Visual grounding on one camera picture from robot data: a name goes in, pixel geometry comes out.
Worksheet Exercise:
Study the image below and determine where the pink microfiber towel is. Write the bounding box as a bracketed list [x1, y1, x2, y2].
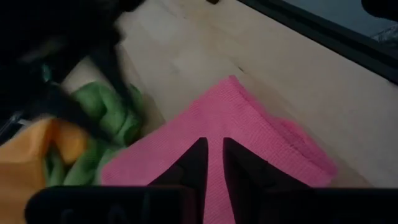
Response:
[99, 74, 338, 224]

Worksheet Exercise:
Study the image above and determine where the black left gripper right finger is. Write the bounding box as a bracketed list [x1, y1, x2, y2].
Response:
[222, 136, 312, 189]

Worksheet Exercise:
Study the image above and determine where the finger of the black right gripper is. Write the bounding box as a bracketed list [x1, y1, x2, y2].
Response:
[90, 43, 134, 100]
[43, 88, 103, 141]

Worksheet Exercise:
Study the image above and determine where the green microfiber towel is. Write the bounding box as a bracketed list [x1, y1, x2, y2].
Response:
[45, 81, 146, 187]

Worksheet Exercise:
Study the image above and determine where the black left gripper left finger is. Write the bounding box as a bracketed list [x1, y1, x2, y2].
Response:
[149, 136, 209, 187]

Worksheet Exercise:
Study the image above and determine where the orange microfiber towel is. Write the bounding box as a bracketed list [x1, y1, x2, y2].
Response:
[0, 118, 90, 224]

